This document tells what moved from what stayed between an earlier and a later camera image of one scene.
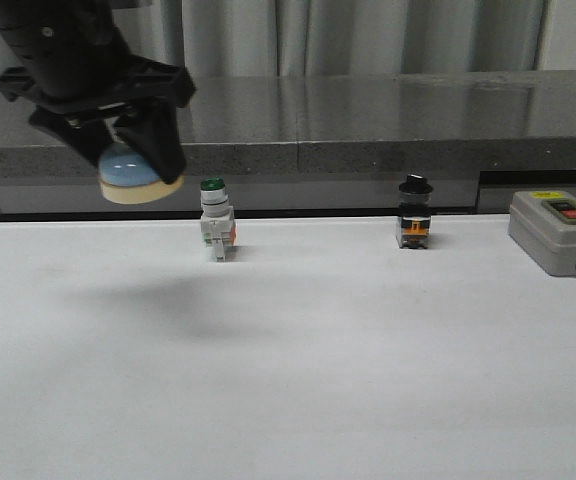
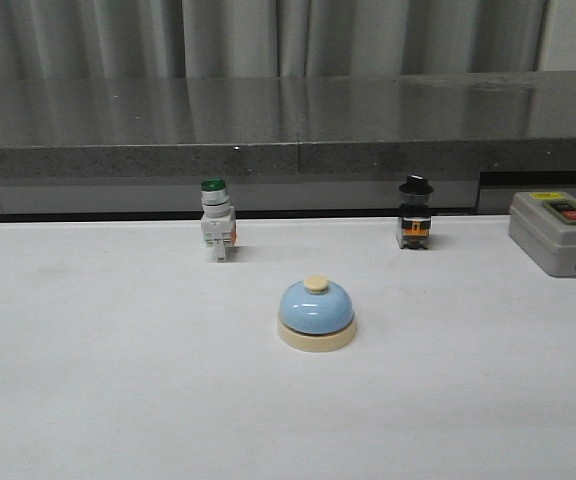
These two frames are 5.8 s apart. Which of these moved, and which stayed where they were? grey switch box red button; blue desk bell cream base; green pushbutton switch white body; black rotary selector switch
Moved: blue desk bell cream base
Stayed: grey switch box red button; black rotary selector switch; green pushbutton switch white body
